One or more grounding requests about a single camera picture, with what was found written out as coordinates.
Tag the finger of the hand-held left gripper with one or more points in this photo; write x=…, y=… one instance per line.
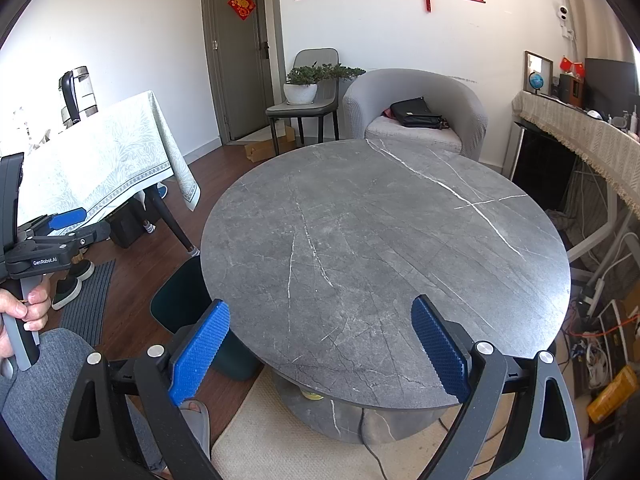
x=67, y=218
x=95, y=232

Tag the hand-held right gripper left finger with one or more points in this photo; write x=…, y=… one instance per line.
x=200, y=350

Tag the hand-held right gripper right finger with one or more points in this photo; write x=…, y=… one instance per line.
x=442, y=350

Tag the dark green waste bin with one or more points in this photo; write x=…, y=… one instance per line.
x=180, y=295

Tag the person's left hand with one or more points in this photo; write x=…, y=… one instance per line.
x=37, y=305

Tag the black storage box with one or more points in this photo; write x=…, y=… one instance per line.
x=132, y=227

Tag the black sneaker white sole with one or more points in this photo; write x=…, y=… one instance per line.
x=82, y=270
x=67, y=295

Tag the black table leg with sock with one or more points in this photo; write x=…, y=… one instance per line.
x=172, y=220
x=148, y=217

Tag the pale green patterned tablecloth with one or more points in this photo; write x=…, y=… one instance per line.
x=100, y=160

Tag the dark ribbed floor mat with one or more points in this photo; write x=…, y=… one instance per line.
x=90, y=305

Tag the grey slipper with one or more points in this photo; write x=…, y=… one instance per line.
x=200, y=425

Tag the beige rug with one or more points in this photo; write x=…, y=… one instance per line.
x=280, y=440

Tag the steel electric kettle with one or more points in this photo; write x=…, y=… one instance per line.
x=77, y=95

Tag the person's grey trouser leg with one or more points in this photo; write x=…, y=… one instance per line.
x=55, y=355

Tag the white power strip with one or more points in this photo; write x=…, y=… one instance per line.
x=592, y=295

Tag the yellow bottle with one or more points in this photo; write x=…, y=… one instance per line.
x=612, y=395

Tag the grey floor cloth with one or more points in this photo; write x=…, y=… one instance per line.
x=562, y=221

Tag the flat cardboard box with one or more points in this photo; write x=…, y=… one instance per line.
x=262, y=150

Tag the black cabinet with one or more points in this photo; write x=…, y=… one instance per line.
x=542, y=165

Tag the grey door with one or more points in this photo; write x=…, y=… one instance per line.
x=240, y=70

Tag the grey dining chair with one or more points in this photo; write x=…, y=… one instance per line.
x=300, y=111

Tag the black handbag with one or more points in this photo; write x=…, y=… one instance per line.
x=417, y=112

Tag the pink cloth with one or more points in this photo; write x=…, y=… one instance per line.
x=387, y=114

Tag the bonsai in white pot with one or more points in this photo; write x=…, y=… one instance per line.
x=300, y=94

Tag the beige fringed desk cloth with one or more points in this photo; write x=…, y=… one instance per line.
x=590, y=135

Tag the grey armchair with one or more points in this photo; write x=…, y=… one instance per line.
x=415, y=82

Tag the red diamond door decoration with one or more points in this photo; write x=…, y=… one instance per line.
x=242, y=5

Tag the small blue globe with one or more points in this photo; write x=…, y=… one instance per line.
x=535, y=80

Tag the framed picture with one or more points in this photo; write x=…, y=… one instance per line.
x=545, y=62

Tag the small red flags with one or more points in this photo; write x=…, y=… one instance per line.
x=570, y=65

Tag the black monitor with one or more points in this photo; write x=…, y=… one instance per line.
x=610, y=85

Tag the white desk frame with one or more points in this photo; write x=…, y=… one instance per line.
x=607, y=230

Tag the white security camera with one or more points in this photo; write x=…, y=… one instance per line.
x=564, y=15

